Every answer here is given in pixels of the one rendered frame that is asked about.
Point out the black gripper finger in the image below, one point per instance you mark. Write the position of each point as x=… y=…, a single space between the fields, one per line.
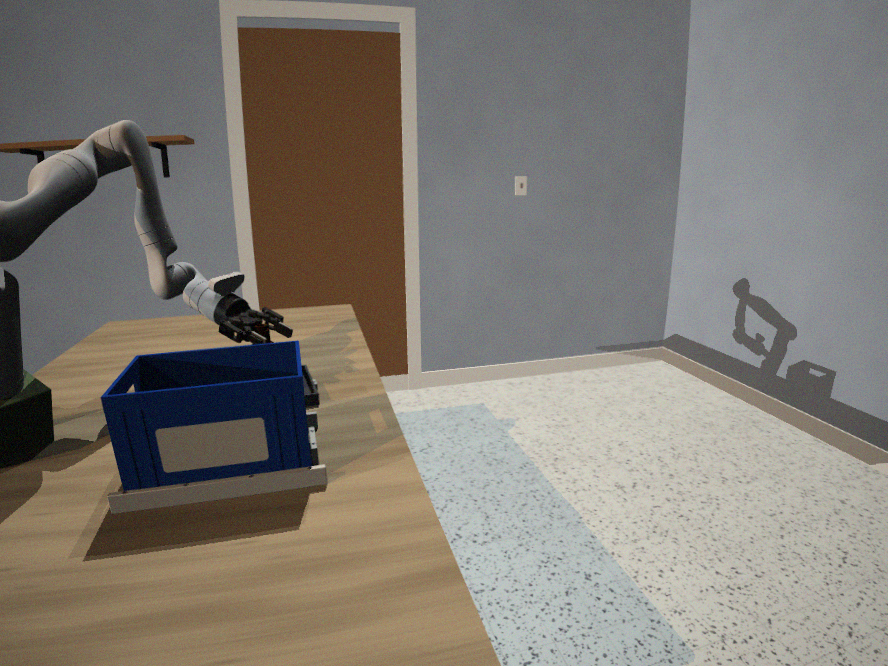
x=278 y=323
x=228 y=329

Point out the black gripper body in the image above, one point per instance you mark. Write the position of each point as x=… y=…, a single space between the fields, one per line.
x=229 y=309

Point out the brown glass bottle with white label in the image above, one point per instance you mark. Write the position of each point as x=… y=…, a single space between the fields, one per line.
x=264 y=331

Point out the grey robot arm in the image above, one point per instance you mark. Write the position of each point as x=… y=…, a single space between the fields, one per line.
x=60 y=182

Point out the blue crate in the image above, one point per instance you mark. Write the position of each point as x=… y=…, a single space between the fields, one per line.
x=197 y=432

